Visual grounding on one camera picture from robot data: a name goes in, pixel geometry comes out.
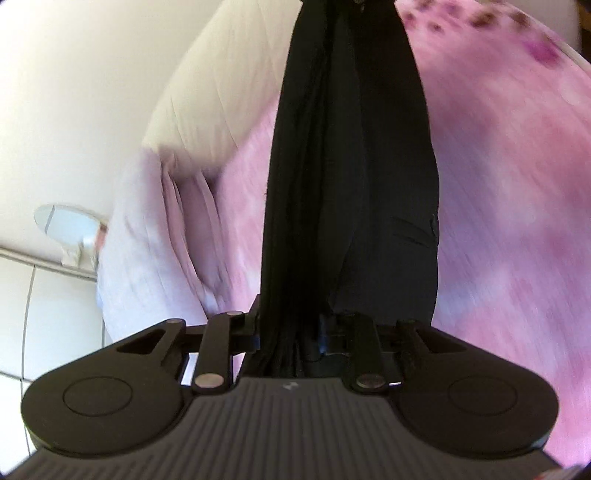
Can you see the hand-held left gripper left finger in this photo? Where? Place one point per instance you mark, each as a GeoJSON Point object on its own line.
{"type": "Point", "coordinates": [249, 338]}

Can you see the white padded headboard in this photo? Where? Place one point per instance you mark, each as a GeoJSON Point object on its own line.
{"type": "Point", "coordinates": [217, 92]}

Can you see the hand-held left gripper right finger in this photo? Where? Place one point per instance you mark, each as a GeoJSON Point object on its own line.
{"type": "Point", "coordinates": [330, 339]}

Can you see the pink floral blanket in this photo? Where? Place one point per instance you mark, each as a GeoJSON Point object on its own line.
{"type": "Point", "coordinates": [498, 194]}

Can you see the white wardrobe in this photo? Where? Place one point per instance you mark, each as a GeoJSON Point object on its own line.
{"type": "Point", "coordinates": [41, 314]}

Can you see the pale pink quilt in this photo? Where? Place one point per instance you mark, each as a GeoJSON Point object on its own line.
{"type": "Point", "coordinates": [152, 249]}

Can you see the round ceiling lamp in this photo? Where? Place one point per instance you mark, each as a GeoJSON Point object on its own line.
{"type": "Point", "coordinates": [69, 224]}

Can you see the black pants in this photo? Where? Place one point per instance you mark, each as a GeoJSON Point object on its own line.
{"type": "Point", "coordinates": [351, 184]}

